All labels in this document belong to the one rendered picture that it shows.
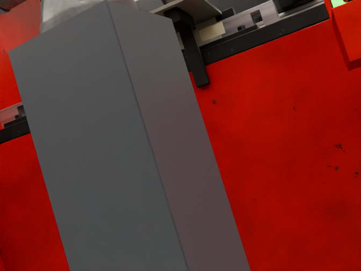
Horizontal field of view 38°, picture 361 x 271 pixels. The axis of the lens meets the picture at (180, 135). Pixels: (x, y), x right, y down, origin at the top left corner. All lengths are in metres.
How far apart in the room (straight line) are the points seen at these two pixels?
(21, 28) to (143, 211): 1.90
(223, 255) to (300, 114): 0.81
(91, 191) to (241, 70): 0.90
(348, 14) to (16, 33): 1.62
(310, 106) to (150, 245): 0.91
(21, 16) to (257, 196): 1.47
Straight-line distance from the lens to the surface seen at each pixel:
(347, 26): 1.18
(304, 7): 1.92
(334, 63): 1.50
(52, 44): 0.74
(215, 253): 0.73
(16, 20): 2.50
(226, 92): 1.54
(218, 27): 1.69
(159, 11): 1.49
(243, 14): 1.68
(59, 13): 0.76
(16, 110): 1.99
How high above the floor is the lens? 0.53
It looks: 5 degrees up
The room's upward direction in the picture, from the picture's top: 17 degrees counter-clockwise
